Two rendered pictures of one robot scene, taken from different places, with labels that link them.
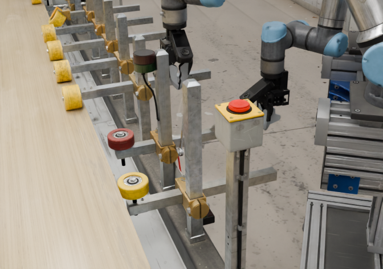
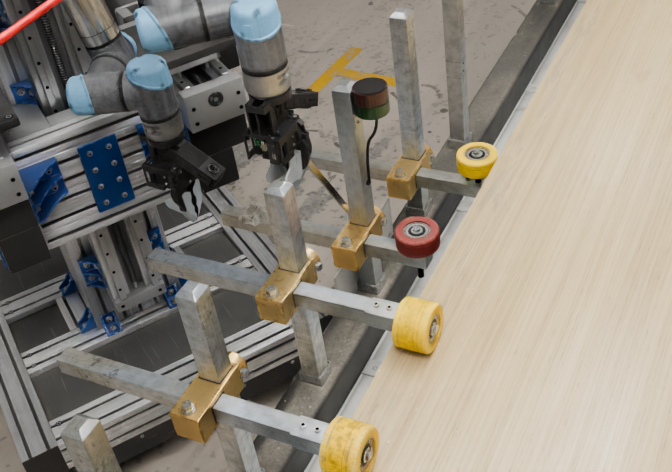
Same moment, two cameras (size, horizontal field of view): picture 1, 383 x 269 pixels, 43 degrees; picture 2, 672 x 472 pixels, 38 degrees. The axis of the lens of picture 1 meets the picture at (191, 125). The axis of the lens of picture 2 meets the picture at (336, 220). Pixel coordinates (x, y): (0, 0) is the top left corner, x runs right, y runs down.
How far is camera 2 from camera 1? 2.54 m
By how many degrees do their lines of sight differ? 98
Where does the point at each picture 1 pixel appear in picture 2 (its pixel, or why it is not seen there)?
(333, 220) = (80, 402)
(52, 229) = (603, 140)
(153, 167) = (347, 333)
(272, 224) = not seen: outside the picture
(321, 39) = (128, 49)
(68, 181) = (546, 189)
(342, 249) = (142, 361)
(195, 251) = (436, 197)
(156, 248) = not seen: hidden behind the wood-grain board
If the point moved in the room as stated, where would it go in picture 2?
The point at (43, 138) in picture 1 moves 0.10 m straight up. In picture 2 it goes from (525, 284) to (524, 237)
